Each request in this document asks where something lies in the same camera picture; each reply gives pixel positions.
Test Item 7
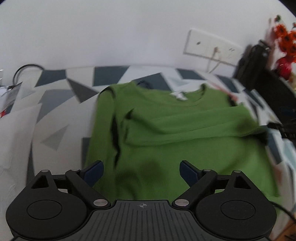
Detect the green knit sweater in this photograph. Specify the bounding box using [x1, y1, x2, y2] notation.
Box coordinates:
[86, 82, 280, 201]

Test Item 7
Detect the geometric patterned table cloth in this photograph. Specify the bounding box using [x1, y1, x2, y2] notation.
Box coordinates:
[0, 65, 296, 232]

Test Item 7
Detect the black bag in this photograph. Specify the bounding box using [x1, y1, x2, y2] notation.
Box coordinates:
[234, 40, 271, 90]

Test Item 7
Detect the red flower decoration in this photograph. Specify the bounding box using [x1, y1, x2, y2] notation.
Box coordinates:
[267, 15, 295, 82]

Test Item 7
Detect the black cable loop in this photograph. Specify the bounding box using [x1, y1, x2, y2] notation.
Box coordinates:
[12, 64, 45, 87]

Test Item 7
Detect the white plugged cable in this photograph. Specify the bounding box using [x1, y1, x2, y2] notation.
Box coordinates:
[206, 47, 222, 73]

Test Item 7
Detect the white wall socket plate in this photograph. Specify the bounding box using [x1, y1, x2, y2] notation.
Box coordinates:
[184, 29, 244, 66]

